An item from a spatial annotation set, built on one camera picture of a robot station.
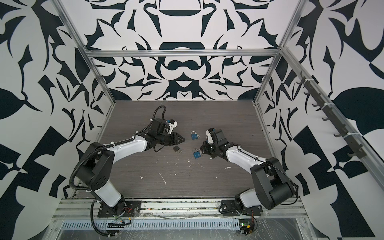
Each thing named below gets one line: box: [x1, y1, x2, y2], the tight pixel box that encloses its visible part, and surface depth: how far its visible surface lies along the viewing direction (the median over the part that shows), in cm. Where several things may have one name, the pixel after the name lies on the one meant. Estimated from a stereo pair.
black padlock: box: [173, 145, 183, 154], surface depth 97 cm
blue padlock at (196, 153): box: [192, 148, 202, 159], surface depth 94 cm
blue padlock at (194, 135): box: [191, 130, 199, 140], surface depth 104 cm
